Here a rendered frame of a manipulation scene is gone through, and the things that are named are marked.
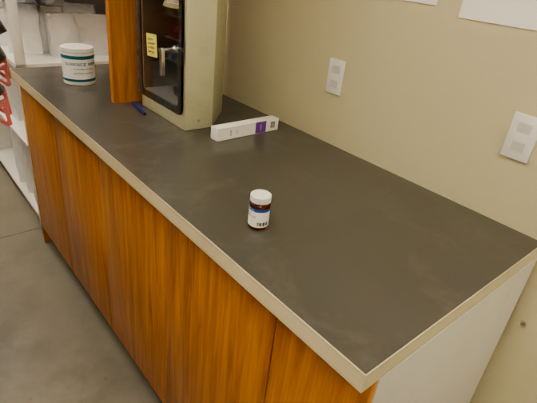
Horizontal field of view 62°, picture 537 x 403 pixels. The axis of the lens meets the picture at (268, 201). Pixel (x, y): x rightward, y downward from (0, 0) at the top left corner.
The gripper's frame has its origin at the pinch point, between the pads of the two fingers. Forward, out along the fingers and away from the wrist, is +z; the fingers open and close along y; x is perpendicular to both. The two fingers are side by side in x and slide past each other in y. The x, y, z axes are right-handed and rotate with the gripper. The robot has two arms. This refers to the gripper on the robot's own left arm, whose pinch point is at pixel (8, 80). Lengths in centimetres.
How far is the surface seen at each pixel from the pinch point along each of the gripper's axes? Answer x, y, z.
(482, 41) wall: -115, -108, 18
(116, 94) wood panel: -30.8, -14.0, 18.2
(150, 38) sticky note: -50, -28, 2
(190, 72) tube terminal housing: -54, -48, 12
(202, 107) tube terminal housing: -53, -47, 25
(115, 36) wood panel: -41.2, -13.8, -0.3
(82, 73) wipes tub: -23.7, 12.0, 12.8
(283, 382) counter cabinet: -28, -138, 45
